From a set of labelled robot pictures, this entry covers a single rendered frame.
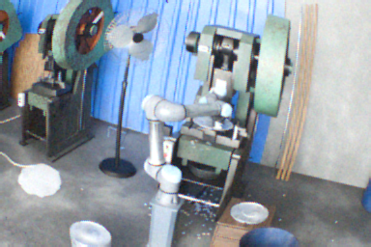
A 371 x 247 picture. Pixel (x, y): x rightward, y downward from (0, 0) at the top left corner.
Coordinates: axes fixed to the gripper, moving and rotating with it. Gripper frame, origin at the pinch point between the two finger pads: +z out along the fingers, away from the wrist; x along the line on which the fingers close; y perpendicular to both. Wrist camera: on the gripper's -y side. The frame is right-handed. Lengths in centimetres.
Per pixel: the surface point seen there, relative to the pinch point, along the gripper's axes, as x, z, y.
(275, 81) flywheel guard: 6, -49, 38
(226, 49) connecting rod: 40, -41, -3
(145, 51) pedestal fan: 53, -15, -74
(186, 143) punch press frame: -4.5, 17.0, -17.6
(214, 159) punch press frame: -8.0, 22.7, 4.6
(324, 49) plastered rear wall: 156, -8, 91
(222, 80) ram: 29.0, -19.2, -2.8
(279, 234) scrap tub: -76, 5, 70
